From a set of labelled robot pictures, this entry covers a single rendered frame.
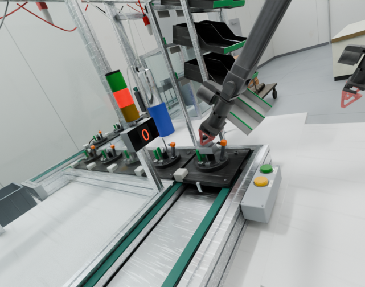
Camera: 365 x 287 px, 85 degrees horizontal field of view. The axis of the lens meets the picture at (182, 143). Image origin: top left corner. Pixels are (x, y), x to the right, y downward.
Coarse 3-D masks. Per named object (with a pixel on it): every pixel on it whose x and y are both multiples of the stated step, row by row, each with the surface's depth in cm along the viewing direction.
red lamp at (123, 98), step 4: (116, 92) 60; (120, 92) 60; (124, 92) 60; (128, 92) 61; (116, 96) 60; (120, 96) 60; (124, 96) 60; (128, 96) 61; (116, 100) 61; (120, 100) 61; (124, 100) 61; (128, 100) 61; (132, 100) 62; (120, 104) 61; (124, 104) 61; (128, 104) 61
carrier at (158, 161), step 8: (160, 152) 99; (168, 152) 102; (176, 152) 99; (184, 152) 100; (192, 152) 97; (152, 160) 105; (160, 160) 93; (168, 160) 93; (176, 160) 92; (184, 160) 92; (160, 168) 92; (168, 168) 90; (176, 168) 88; (160, 176) 86; (168, 176) 84
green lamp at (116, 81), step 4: (120, 72) 59; (108, 76) 58; (112, 76) 58; (116, 76) 58; (120, 76) 59; (108, 80) 59; (112, 80) 58; (116, 80) 58; (120, 80) 59; (124, 80) 61; (112, 84) 59; (116, 84) 59; (120, 84) 59; (124, 84) 60; (112, 88) 60; (116, 88) 59; (120, 88) 59; (124, 88) 60; (112, 92) 61
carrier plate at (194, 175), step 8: (232, 152) 84; (240, 152) 82; (248, 152) 81; (192, 160) 90; (232, 160) 78; (240, 160) 76; (184, 168) 85; (192, 168) 83; (224, 168) 75; (232, 168) 73; (192, 176) 77; (200, 176) 76; (208, 176) 74; (216, 176) 72; (224, 176) 70; (232, 176) 69; (208, 184) 71; (216, 184) 69; (224, 184) 67
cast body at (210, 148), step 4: (204, 136) 76; (204, 140) 76; (208, 144) 76; (212, 144) 77; (196, 148) 82; (200, 148) 78; (204, 148) 77; (208, 148) 76; (212, 148) 76; (216, 148) 78; (200, 152) 79; (204, 152) 78; (208, 152) 77; (212, 152) 76
